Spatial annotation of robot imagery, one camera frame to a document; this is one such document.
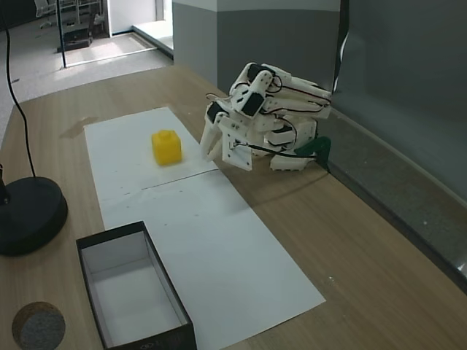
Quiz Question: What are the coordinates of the yellow cube block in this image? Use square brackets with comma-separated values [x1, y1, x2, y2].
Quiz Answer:
[151, 129, 183, 168]

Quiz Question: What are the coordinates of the brown cardboard box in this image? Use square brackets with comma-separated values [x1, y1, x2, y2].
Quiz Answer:
[75, 219, 196, 350]

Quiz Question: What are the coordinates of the green table clamp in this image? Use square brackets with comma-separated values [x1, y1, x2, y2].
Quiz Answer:
[293, 136, 333, 174]

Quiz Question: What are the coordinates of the white paper sheet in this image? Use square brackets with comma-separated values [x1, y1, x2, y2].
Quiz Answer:
[83, 106, 220, 193]
[97, 169, 327, 350]

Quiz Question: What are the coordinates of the black low cart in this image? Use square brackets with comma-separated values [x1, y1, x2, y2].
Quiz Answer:
[61, 24, 94, 51]

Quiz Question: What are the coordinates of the black upright pole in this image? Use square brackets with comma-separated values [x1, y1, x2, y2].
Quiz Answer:
[55, 0, 69, 70]

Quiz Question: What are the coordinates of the black desk lamp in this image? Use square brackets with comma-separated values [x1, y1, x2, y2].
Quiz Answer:
[0, 163, 69, 257]

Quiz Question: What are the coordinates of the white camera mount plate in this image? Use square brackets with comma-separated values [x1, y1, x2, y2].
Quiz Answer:
[221, 127, 254, 171]

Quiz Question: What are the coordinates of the black camera cable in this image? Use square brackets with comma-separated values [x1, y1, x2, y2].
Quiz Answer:
[235, 143, 319, 158]

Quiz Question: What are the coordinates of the black hanging wall strip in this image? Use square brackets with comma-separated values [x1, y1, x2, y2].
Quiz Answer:
[331, 0, 352, 94]

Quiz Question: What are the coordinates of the black lamp cable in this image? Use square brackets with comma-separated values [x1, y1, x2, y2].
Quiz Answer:
[0, 0, 38, 179]

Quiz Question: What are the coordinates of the round table cable grommet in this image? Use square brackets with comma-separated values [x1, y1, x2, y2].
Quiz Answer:
[11, 301, 68, 350]

